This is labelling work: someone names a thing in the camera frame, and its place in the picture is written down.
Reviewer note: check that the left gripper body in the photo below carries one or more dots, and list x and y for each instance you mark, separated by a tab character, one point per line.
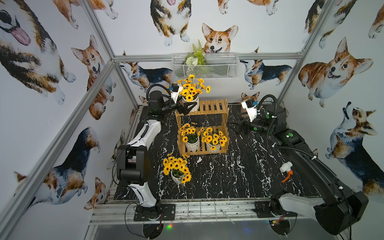
181	106

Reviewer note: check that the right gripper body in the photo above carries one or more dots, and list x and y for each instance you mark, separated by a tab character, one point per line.
258	126

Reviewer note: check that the sunflower pot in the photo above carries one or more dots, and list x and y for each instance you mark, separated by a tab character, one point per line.
192	89
177	168
190	137
215	140

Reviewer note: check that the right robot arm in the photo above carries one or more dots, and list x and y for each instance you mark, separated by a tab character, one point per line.
338	207

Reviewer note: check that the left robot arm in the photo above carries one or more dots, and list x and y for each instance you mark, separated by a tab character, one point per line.
132	163

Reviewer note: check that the wooden two-tier plant shelf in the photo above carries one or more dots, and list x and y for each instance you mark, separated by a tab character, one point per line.
207	109

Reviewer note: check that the green fern white flower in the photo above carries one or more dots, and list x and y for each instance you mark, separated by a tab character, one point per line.
197	57

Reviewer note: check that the white orange spray bottle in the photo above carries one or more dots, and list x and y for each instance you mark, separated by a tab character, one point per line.
286	168

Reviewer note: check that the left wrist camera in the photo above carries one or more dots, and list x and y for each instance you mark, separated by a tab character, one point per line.
175	91

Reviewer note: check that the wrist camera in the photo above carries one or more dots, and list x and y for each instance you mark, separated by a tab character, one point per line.
175	91
251	106

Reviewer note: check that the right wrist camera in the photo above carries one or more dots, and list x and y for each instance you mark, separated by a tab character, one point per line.
251	106

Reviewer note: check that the white wire mesh basket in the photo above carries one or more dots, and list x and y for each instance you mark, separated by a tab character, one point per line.
219	66

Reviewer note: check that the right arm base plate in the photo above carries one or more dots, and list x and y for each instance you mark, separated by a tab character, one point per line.
271	209

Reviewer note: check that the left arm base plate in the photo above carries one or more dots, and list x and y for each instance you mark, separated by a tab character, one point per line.
164	212

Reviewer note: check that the aluminium front rail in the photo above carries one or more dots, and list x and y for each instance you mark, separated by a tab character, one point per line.
184	212

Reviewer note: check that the aluminium cage frame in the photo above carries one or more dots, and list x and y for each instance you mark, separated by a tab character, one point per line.
57	79

